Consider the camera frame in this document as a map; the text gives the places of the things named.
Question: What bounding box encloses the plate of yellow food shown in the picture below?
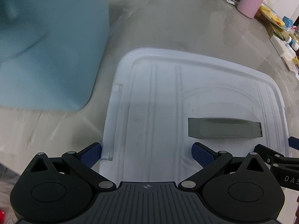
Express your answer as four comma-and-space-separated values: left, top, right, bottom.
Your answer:
259, 4, 285, 28

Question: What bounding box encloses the light blue plastic bin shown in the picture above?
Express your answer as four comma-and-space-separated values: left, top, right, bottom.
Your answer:
1, 0, 110, 111

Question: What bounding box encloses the white bin lid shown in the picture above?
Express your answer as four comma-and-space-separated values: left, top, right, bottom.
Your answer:
99, 48, 290, 183

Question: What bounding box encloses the white flat box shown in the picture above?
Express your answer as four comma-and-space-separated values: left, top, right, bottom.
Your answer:
270, 35, 298, 73

